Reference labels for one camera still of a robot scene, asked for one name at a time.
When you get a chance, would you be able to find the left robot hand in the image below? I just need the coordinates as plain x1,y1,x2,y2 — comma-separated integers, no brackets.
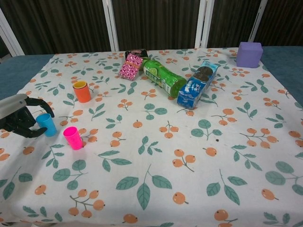
0,94,55,139

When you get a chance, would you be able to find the light blue plastic cup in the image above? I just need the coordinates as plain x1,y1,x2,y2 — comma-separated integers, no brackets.
36,113,58,137

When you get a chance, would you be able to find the pink plastic cup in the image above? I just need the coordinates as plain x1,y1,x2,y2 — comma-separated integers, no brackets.
62,126,84,150

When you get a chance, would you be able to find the teal table cover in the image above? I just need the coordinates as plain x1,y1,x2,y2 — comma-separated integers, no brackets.
0,45,303,112

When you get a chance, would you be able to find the orange plastic cup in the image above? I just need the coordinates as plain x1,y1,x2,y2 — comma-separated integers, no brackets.
72,81,91,104

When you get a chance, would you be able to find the dark folding screen panel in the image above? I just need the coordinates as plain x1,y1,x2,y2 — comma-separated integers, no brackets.
107,0,207,52
0,0,115,57
248,0,303,48
200,0,268,49

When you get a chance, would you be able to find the pink patterned box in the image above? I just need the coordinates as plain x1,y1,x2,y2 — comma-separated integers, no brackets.
119,53,144,81

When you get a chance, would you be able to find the black snack packet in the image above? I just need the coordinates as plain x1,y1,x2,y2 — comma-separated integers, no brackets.
124,48,149,64

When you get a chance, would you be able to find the floral white tablecloth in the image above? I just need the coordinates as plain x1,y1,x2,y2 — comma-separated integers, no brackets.
0,47,303,227

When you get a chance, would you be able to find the green drink bottle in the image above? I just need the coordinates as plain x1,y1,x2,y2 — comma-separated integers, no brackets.
142,59,188,99

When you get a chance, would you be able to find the blue cookie package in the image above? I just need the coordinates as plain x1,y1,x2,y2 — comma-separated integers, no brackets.
177,60,218,110

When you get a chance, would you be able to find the purple foam cube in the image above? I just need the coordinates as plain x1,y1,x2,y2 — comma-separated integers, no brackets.
236,42,264,70

